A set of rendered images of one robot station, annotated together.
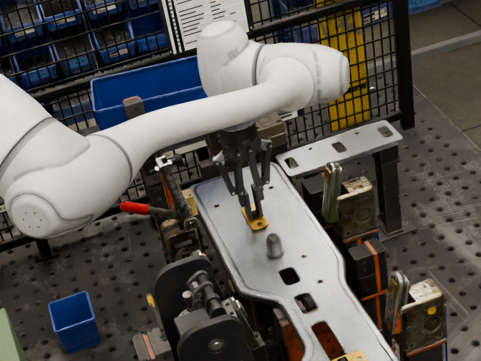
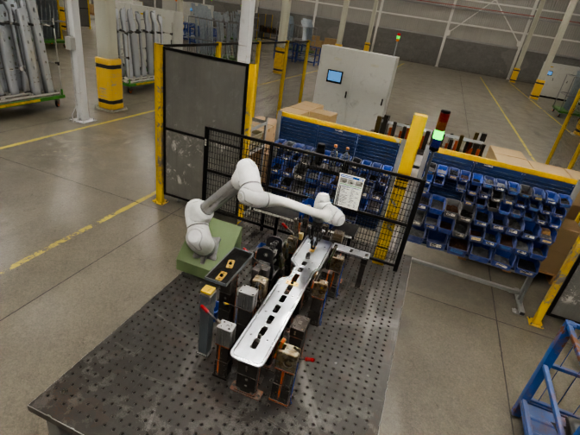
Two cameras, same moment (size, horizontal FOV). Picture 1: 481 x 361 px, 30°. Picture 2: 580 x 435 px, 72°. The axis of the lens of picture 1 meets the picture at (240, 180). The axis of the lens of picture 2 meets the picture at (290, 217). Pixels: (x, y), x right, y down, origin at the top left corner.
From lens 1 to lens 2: 1.33 m
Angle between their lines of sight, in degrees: 25
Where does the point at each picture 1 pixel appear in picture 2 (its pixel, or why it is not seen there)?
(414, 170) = (381, 280)
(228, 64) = (319, 203)
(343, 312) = (305, 276)
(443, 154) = (394, 282)
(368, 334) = (304, 282)
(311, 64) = (333, 212)
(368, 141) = (359, 254)
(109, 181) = (260, 200)
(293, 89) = (324, 215)
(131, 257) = not seen: hidden behind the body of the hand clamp
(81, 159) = (257, 192)
